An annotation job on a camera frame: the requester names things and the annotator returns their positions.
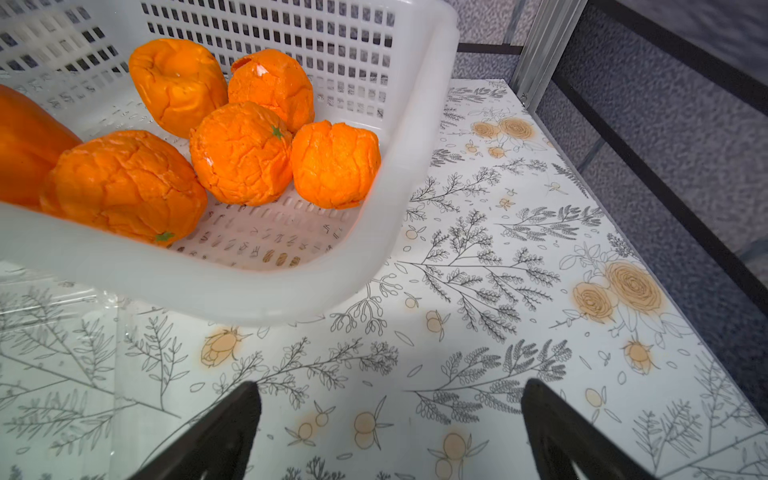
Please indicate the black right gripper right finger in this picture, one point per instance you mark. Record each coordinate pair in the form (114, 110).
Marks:
(565, 445)

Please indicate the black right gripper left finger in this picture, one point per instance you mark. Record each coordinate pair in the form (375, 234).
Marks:
(218, 446)

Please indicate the orange mandarin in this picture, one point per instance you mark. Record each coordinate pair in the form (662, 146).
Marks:
(31, 143)
(130, 183)
(277, 82)
(334, 165)
(241, 154)
(179, 82)

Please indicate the clear plastic clamshell container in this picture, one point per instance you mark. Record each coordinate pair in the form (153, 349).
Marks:
(62, 396)

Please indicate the white plastic mesh basket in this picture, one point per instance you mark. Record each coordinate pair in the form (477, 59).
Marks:
(383, 66)

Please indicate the right aluminium frame post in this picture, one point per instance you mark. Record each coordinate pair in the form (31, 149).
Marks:
(552, 29)

